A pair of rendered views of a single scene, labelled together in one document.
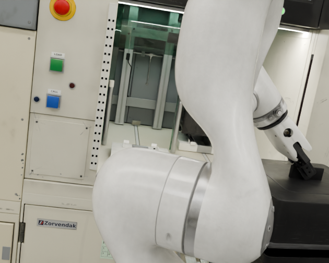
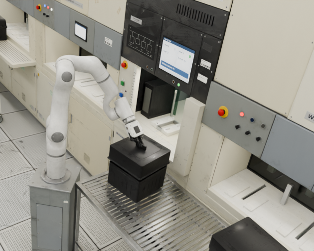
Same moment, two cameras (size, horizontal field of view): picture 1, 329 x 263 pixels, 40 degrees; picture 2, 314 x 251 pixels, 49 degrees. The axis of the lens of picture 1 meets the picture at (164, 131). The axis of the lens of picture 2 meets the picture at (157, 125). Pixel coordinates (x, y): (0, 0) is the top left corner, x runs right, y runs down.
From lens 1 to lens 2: 2.06 m
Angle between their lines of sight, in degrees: 50
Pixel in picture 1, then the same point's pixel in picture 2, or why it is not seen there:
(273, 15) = (106, 92)
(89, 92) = (129, 94)
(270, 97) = (122, 115)
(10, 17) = (113, 64)
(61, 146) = not seen: hidden behind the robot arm
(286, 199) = (112, 146)
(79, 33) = (128, 74)
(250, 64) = (58, 104)
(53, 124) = not seen: hidden behind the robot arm
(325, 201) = (121, 152)
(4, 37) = (112, 70)
